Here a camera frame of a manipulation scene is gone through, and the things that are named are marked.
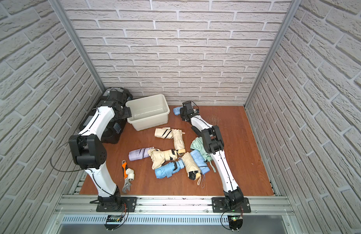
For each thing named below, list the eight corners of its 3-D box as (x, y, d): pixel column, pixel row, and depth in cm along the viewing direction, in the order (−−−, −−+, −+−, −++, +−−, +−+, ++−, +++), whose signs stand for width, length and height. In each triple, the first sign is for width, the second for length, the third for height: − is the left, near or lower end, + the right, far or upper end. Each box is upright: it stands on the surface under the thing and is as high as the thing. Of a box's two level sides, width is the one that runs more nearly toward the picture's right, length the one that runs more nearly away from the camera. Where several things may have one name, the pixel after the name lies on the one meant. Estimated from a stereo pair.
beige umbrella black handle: (191, 182, 81) (191, 181, 78) (179, 158, 90) (179, 156, 87) (202, 176, 83) (203, 175, 81) (189, 153, 92) (189, 151, 90)
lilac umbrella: (130, 161, 91) (128, 159, 87) (130, 152, 95) (129, 149, 91) (154, 157, 93) (153, 154, 90) (153, 148, 97) (152, 145, 94)
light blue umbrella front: (157, 182, 82) (156, 179, 79) (154, 170, 86) (153, 168, 83) (186, 170, 87) (186, 168, 84) (182, 160, 91) (182, 157, 88)
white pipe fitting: (130, 181, 83) (128, 180, 80) (127, 171, 87) (125, 169, 84) (135, 178, 84) (134, 177, 81) (132, 168, 88) (131, 166, 85)
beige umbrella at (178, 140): (170, 151, 94) (170, 147, 89) (172, 133, 103) (171, 128, 98) (184, 151, 94) (185, 147, 89) (185, 133, 103) (185, 129, 98)
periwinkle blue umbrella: (203, 175, 84) (203, 173, 82) (190, 153, 93) (190, 151, 91) (210, 171, 85) (210, 170, 84) (197, 149, 94) (197, 148, 92)
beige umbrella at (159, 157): (153, 170, 86) (152, 167, 82) (148, 153, 93) (146, 149, 89) (178, 160, 91) (178, 156, 86) (171, 144, 97) (170, 140, 93)
